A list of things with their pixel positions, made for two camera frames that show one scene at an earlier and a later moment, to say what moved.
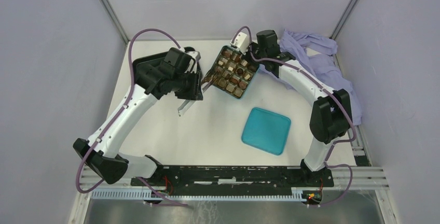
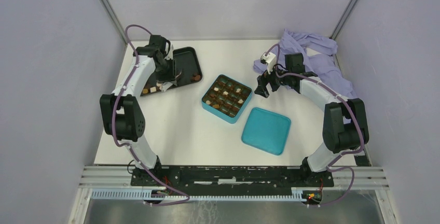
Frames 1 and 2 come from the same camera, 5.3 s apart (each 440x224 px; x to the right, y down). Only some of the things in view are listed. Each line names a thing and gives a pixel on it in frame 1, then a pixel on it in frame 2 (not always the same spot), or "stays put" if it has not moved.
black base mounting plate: (236, 176) stays put
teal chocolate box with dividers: (234, 72) -> (227, 98)
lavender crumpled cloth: (314, 55) stays put
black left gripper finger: (192, 82) -> (172, 69)
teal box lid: (266, 130) stays put
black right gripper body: (257, 53) -> (275, 81)
